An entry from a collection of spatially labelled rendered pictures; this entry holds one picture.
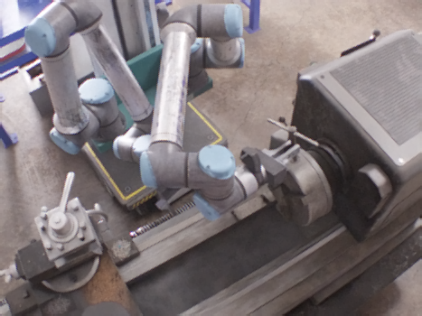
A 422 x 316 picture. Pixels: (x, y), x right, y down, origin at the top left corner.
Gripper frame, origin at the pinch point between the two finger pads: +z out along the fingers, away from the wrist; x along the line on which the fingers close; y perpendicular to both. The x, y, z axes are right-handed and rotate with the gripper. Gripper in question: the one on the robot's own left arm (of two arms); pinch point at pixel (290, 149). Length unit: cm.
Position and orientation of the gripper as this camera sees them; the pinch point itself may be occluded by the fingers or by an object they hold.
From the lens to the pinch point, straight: 133.9
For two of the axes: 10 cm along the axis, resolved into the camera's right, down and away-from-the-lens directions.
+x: 6.0, 4.4, -6.7
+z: 7.8, -4.9, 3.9
